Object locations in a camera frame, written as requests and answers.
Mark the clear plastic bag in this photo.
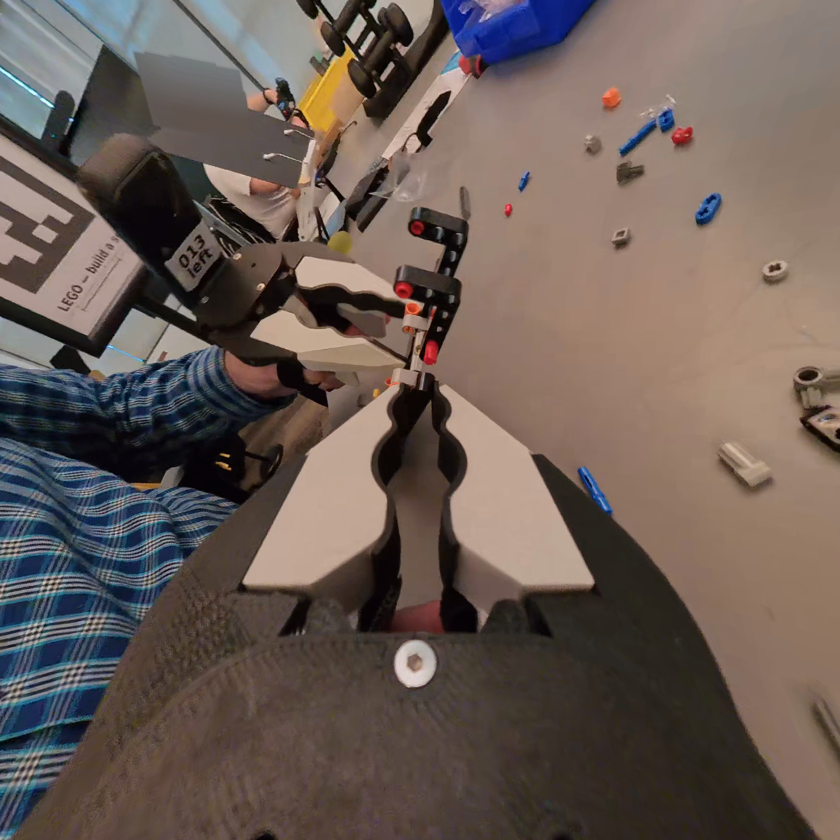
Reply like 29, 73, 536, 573
369, 150, 435, 202

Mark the black monitor screen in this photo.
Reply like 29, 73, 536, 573
69, 45, 158, 158

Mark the blue storage bin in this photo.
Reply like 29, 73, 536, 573
438, 0, 599, 65

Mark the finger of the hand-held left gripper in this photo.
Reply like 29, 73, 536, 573
248, 307, 409, 388
292, 256, 409, 322

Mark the light grey lego connector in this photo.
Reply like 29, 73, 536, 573
717, 441, 774, 488

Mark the black electronic device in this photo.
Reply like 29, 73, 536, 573
343, 157, 395, 232

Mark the black lego liftarm axle tube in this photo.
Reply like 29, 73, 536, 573
392, 264, 464, 367

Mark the black dumbbell rack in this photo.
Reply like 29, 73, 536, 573
297, 0, 448, 120

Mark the black framed marker sign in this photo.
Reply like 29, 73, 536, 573
0, 128, 151, 358

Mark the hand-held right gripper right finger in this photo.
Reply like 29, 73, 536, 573
435, 384, 597, 631

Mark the person's plaid shirt torso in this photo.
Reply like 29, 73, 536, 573
0, 438, 240, 840

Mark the yellow storage bin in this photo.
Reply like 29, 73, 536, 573
298, 47, 361, 127

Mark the white instruction sheet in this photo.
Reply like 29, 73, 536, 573
381, 66, 472, 161

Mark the black camera bar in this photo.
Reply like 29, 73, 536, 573
46, 91, 76, 142

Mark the blue lego axle pin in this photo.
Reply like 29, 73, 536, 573
618, 120, 659, 158
576, 465, 614, 517

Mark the black strap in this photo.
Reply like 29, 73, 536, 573
415, 91, 454, 151

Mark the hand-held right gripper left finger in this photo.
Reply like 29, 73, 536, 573
241, 384, 406, 632

